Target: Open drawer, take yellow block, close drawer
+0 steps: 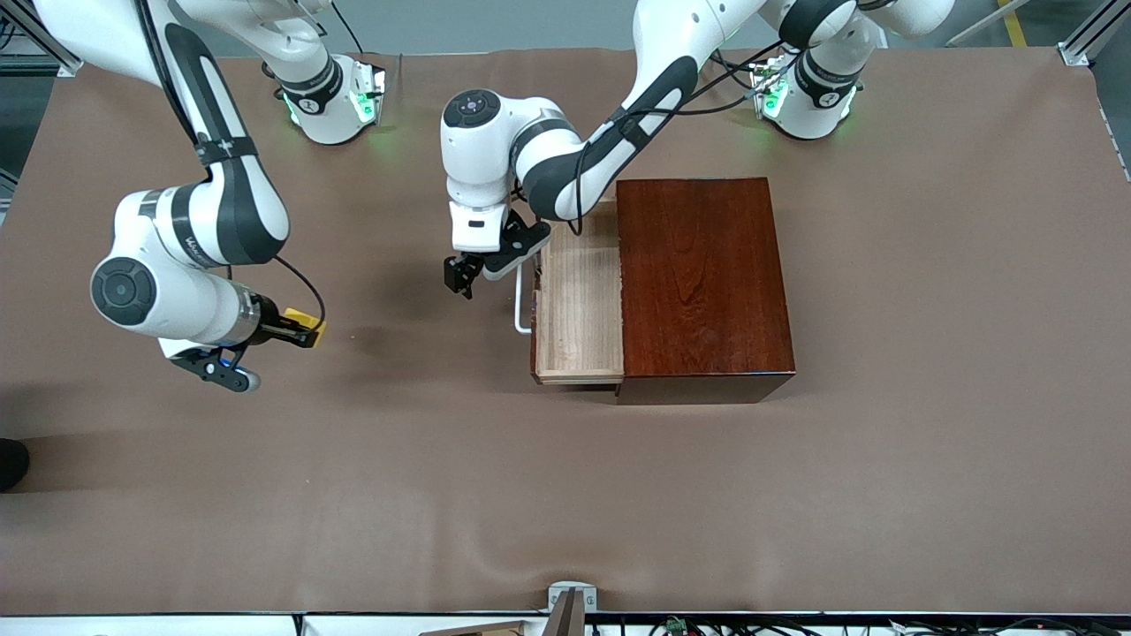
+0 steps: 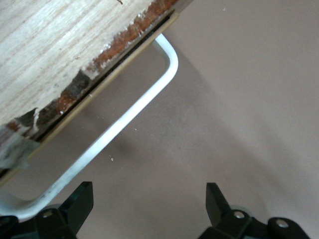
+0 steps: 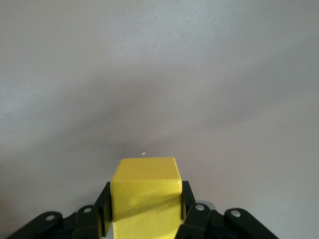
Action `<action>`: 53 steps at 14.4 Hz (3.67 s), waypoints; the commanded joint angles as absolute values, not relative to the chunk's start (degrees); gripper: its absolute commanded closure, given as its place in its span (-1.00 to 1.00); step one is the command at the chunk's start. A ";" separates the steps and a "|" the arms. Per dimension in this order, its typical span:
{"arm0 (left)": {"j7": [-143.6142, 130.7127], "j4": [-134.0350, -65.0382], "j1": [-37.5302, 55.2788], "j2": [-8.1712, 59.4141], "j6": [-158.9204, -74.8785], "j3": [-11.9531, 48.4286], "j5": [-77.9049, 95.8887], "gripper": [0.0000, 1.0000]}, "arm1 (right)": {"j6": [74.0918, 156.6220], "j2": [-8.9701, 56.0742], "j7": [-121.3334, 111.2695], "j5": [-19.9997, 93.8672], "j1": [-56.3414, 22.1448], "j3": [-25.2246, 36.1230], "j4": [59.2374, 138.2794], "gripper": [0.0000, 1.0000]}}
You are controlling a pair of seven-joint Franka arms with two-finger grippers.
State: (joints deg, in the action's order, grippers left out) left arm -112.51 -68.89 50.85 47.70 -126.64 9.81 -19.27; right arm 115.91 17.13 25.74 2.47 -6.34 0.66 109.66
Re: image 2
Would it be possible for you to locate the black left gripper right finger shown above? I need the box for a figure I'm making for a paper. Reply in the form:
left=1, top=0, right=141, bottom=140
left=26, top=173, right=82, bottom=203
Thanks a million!
left=198, top=182, right=310, bottom=239

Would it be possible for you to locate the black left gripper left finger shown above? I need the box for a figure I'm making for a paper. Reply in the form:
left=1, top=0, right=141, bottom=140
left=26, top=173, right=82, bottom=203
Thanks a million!
left=0, top=181, right=94, bottom=239

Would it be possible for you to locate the light wood drawer white handle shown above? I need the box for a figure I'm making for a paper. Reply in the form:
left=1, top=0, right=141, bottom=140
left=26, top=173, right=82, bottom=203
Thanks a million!
left=0, top=0, right=192, bottom=222

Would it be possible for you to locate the brown table cover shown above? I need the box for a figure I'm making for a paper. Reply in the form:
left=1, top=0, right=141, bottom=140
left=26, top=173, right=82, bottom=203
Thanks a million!
left=0, top=0, right=319, bottom=239

